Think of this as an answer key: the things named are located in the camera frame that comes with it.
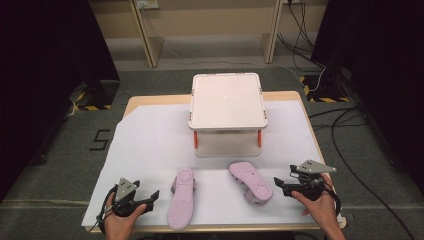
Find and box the pink sandal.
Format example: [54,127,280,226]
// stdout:
[167,167,196,231]
[228,161,274,206]

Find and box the white wall socket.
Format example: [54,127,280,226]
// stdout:
[135,0,160,10]

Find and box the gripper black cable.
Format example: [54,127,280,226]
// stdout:
[319,179,343,218]
[95,184,118,234]

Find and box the black yellow striped stand base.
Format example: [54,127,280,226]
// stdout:
[299,73,352,104]
[70,79,121,112]

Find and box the black floor cable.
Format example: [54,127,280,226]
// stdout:
[308,105,418,240]

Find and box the wooden table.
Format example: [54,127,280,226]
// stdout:
[87,90,348,234]

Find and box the beige wooden desk leg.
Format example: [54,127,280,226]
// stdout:
[129,0,166,69]
[259,0,284,65]

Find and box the person's left hand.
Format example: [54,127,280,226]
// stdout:
[104,203,148,240]

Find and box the white plastic storage box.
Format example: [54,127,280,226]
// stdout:
[188,72,269,158]

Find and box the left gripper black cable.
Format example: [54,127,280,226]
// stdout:
[95,184,118,234]

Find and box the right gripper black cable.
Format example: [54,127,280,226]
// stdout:
[319,179,343,218]

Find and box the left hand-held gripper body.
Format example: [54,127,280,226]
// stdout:
[111,177,154,218]

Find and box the person's right hand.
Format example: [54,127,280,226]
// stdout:
[291,173,341,231]

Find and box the white floor cable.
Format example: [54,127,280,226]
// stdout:
[159,42,328,94]

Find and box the black curtain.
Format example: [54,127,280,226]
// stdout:
[0,0,121,203]
[310,0,424,196]

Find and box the black cable bundle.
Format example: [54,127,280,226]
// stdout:
[276,0,327,69]

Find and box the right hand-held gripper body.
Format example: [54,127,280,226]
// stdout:
[292,159,338,202]

